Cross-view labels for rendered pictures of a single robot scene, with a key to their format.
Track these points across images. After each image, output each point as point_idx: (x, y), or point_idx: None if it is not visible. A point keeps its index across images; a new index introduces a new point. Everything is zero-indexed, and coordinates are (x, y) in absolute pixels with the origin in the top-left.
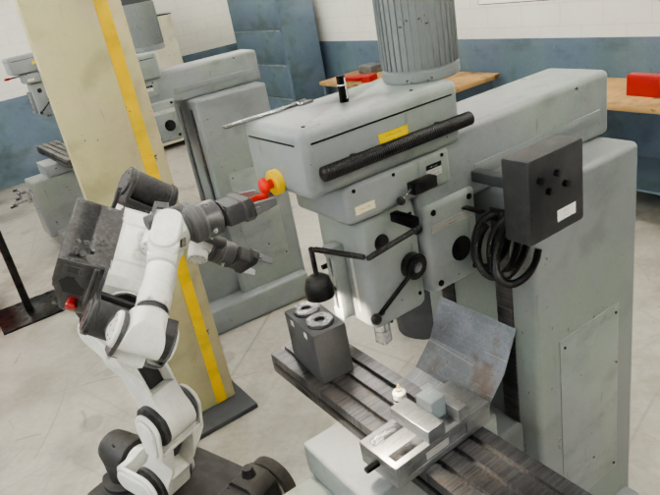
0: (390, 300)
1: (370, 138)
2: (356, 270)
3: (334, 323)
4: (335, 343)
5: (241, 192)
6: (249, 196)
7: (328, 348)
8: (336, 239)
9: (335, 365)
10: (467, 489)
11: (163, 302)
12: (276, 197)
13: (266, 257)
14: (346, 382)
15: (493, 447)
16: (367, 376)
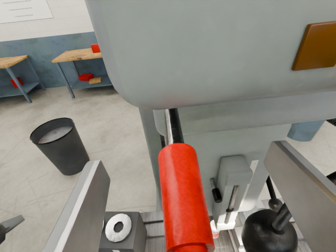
0: (269, 177)
1: None
2: (256, 174)
3: (132, 219)
4: (140, 231)
5: (65, 235)
6: (99, 204)
7: (139, 240)
8: (227, 153)
9: (143, 244)
10: (303, 245)
11: None
12: (283, 140)
13: (13, 220)
14: (154, 246)
15: (269, 208)
16: (161, 227)
